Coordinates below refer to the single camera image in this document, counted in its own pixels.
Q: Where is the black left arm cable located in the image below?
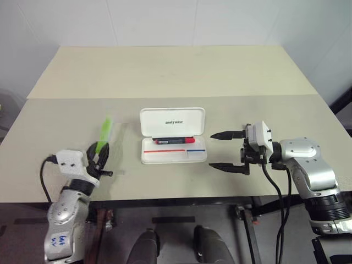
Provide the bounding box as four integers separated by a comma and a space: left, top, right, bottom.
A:
39, 155, 56, 204

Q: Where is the white hinged pencil case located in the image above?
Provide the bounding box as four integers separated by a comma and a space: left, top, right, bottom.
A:
139, 107, 208, 166

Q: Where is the dark rounded shape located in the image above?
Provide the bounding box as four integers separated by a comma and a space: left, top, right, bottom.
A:
192, 224, 235, 264
128, 228, 162, 264

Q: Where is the black table frame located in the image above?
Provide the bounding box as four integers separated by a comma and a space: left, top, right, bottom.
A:
90, 195, 306, 264

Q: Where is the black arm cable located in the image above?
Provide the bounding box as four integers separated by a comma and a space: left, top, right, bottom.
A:
39, 155, 56, 204
261, 162, 285, 264
272, 163, 293, 264

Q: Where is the black metal frame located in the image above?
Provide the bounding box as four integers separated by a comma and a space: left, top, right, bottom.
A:
328, 86, 352, 139

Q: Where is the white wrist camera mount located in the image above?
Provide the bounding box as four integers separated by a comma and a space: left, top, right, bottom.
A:
245, 120, 273, 155
53, 149, 101, 188

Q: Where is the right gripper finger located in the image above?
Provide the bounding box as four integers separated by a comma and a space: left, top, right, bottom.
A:
210, 128, 249, 141
208, 162, 250, 176

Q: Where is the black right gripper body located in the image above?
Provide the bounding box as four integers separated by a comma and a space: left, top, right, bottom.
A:
239, 136, 269, 166

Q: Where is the red black table clamp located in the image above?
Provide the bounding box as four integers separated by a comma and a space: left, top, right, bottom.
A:
234, 205, 260, 227
103, 208, 116, 232

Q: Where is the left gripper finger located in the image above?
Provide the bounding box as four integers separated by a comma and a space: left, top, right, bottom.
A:
97, 142, 111, 166
87, 141, 99, 166

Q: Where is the green marker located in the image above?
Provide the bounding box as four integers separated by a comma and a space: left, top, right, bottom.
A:
95, 106, 116, 155

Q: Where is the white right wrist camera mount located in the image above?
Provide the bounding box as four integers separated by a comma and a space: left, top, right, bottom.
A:
245, 120, 273, 155

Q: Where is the black metal bracket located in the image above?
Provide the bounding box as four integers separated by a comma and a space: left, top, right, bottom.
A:
311, 236, 352, 264

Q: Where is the red marker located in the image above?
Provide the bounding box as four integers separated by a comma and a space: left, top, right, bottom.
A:
151, 137, 197, 146

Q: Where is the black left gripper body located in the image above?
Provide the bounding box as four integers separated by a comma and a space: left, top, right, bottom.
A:
86, 161, 114, 182

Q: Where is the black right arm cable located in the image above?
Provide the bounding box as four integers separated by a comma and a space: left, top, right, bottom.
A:
261, 162, 285, 264
272, 163, 293, 264

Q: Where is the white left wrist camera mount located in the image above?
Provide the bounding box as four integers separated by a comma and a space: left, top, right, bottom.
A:
53, 149, 101, 188

